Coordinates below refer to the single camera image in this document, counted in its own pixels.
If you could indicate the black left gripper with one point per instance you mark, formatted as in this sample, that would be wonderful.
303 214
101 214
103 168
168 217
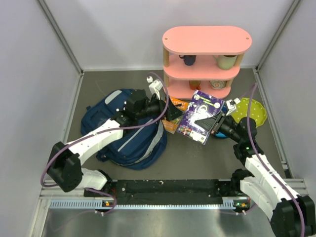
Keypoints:
173 111

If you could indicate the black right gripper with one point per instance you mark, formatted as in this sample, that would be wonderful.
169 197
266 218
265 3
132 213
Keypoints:
213 124

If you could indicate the orange Treehouse book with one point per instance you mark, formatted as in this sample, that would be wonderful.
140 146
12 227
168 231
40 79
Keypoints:
171 126

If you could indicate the purple paperback book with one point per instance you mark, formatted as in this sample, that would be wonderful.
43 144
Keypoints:
201 106

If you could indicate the navy blue backpack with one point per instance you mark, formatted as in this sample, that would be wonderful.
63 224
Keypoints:
137 149

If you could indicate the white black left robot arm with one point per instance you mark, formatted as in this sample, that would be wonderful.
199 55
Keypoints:
125 127

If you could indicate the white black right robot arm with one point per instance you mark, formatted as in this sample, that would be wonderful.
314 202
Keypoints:
289 213

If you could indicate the blue dinosaur pencil case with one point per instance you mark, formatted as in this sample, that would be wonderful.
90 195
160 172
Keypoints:
220 135

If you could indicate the orange cup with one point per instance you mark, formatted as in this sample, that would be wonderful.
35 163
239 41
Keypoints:
194 84

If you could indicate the patterned flower-shaped bowl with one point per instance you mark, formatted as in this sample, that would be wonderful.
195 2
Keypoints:
218 84

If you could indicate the green polka dot plate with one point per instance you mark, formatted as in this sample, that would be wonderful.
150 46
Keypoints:
257 111

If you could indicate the dark blue mug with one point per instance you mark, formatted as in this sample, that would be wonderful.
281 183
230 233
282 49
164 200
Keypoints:
188 60

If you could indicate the pink three-tier shelf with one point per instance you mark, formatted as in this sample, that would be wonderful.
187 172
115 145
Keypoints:
204 42

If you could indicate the pale green mug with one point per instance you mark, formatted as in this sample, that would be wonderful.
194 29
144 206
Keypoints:
225 62

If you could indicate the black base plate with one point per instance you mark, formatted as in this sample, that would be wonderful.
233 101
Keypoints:
181 192

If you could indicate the aluminium frame rail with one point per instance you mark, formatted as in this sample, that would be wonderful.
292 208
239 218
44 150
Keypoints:
82 199

